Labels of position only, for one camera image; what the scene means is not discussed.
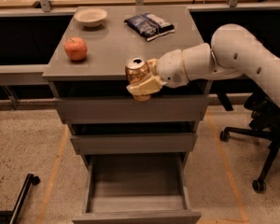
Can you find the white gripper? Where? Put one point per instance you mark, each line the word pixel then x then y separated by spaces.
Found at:
pixel 170 67

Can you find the orange soda can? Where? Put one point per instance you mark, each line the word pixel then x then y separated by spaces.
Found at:
pixel 137 73

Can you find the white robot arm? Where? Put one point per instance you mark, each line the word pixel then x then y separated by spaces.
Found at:
pixel 232 52

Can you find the grey top drawer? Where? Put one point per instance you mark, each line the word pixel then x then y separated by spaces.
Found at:
pixel 128 110

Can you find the grey drawer cabinet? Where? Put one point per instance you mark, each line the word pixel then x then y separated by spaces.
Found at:
pixel 102 73

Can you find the grey middle drawer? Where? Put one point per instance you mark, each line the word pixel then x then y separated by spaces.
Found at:
pixel 133 143

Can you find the grey open bottom drawer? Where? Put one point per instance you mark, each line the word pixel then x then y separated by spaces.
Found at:
pixel 136 189

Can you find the blue chip bag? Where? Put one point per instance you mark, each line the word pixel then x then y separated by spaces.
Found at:
pixel 150 26

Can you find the red apple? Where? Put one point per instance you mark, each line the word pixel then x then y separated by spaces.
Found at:
pixel 75 48

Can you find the white bowl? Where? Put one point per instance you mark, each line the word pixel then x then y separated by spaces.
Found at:
pixel 91 17

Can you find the black office chair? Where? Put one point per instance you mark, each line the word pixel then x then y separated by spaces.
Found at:
pixel 265 124

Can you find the black wheeled stand base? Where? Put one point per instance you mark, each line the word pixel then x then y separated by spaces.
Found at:
pixel 11 216

